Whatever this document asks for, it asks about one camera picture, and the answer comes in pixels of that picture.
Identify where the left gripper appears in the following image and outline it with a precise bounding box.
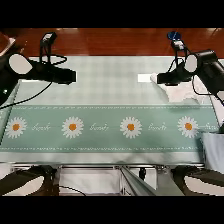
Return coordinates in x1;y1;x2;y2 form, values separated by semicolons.
49;68;77;86

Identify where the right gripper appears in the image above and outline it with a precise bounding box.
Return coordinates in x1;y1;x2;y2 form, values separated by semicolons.
156;67;188;86

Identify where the white garment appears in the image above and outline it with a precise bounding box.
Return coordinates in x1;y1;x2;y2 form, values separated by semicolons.
149;73;224;118

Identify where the light blue garment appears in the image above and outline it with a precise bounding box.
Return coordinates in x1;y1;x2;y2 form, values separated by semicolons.
200;131;224;175

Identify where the black cable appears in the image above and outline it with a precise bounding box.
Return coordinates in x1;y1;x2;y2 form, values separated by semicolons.
191;74;224;104
0;80;55;111

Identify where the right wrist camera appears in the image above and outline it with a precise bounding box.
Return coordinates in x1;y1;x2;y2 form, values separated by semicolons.
171;39;188;64

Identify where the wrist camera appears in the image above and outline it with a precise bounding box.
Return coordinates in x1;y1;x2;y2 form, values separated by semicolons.
39;31;58;64
171;39;188;64

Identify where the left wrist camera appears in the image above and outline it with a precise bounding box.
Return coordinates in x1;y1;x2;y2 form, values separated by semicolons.
39;31;58;64

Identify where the silver frame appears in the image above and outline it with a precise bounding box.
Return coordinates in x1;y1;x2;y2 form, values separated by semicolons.
0;161;224;197

